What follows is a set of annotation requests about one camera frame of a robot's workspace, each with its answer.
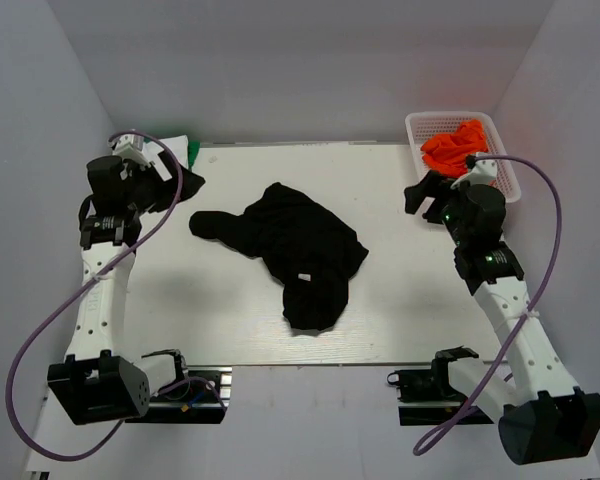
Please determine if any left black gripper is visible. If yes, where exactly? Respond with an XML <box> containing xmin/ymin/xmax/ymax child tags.
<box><xmin>125</xmin><ymin>150</ymin><xmax>205</xmax><ymax>216</ymax></box>

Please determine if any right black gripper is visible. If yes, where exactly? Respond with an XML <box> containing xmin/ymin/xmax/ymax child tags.
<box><xmin>405</xmin><ymin>170</ymin><xmax>470</xmax><ymax>246</ymax></box>

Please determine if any black t-shirt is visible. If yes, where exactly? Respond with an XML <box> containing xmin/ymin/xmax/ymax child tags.
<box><xmin>189</xmin><ymin>182</ymin><xmax>369</xmax><ymax>331</ymax></box>

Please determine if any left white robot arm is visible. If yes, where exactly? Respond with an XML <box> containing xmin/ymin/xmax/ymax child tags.
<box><xmin>47</xmin><ymin>151</ymin><xmax>205</xmax><ymax>425</ymax></box>

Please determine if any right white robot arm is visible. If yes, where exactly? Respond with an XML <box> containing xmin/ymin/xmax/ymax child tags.
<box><xmin>404</xmin><ymin>171</ymin><xmax>600</xmax><ymax>465</ymax></box>

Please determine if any orange crumpled t-shirt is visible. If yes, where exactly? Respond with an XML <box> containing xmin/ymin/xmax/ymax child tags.
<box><xmin>420</xmin><ymin>119</ymin><xmax>489</xmax><ymax>178</ymax></box>

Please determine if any green folded t-shirt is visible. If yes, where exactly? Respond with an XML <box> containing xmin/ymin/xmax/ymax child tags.
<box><xmin>187</xmin><ymin>141</ymin><xmax>201</xmax><ymax>170</ymax></box>

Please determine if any white folded t-shirt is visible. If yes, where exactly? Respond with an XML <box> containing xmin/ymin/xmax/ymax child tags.
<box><xmin>145</xmin><ymin>135</ymin><xmax>189</xmax><ymax>169</ymax></box>

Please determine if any white plastic mesh basket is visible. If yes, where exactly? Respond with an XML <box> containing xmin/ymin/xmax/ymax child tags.
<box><xmin>405</xmin><ymin>111</ymin><xmax>521</xmax><ymax>204</ymax></box>

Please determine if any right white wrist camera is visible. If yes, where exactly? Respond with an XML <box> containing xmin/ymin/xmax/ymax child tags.
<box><xmin>451</xmin><ymin>152</ymin><xmax>498</xmax><ymax>190</ymax></box>

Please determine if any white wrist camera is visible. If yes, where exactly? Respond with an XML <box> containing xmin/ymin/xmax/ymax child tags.
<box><xmin>451</xmin><ymin>152</ymin><xmax>498</xmax><ymax>190</ymax></box>
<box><xmin>108</xmin><ymin>134</ymin><xmax>173</xmax><ymax>181</ymax></box>

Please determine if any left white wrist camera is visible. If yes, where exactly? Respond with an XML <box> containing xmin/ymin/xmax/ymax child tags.
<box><xmin>108</xmin><ymin>134</ymin><xmax>173</xmax><ymax>181</ymax></box>

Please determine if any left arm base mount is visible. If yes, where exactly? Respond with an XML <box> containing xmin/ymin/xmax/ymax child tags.
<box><xmin>126</xmin><ymin>366</ymin><xmax>233</xmax><ymax>425</ymax></box>

